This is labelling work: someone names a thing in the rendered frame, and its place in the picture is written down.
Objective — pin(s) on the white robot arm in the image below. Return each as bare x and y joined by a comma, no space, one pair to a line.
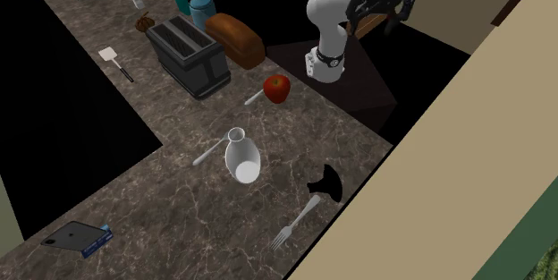
327,13

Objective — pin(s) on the dark robot stand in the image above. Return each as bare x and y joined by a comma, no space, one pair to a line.
362,83

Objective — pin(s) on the red apple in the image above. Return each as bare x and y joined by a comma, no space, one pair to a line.
277,88

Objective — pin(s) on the brown bread loaf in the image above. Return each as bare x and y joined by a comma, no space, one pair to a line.
237,41

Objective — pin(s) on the silver knife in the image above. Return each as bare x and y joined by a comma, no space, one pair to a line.
253,97

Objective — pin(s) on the black flared object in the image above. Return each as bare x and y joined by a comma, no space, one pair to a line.
329,183

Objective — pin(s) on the dark grey toaster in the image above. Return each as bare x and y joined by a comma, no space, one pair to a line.
191,59

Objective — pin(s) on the white vase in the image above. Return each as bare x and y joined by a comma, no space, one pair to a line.
243,157

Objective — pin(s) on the silver spoon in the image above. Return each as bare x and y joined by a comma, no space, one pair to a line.
209,151

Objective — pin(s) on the silver fork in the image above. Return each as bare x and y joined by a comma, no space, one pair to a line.
298,220

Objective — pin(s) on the clear salt shaker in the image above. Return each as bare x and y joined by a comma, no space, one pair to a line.
137,0

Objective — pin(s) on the blue box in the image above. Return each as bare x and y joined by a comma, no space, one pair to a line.
98,245

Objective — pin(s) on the dark grey phone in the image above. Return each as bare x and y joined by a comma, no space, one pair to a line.
72,235

